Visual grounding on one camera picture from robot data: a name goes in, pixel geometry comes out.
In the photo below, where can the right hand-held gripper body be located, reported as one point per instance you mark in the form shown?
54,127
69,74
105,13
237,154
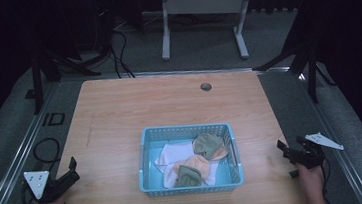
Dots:
310,156

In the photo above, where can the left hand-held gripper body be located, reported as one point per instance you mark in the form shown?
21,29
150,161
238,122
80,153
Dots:
37,182

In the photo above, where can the light blue plastic basket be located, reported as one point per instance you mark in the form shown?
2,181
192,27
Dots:
150,182

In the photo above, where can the white cloth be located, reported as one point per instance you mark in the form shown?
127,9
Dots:
174,154

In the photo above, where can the person's right hand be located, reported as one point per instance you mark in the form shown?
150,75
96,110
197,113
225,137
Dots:
311,180

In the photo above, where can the black metal stand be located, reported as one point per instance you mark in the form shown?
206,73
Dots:
37,79
311,69

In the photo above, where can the round grey table grommet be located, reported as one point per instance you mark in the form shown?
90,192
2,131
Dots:
206,87

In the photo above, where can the silver metal floor rail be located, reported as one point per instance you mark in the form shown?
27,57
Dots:
333,141
11,168

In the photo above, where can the white metal desk frame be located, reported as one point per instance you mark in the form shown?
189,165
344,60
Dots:
203,5

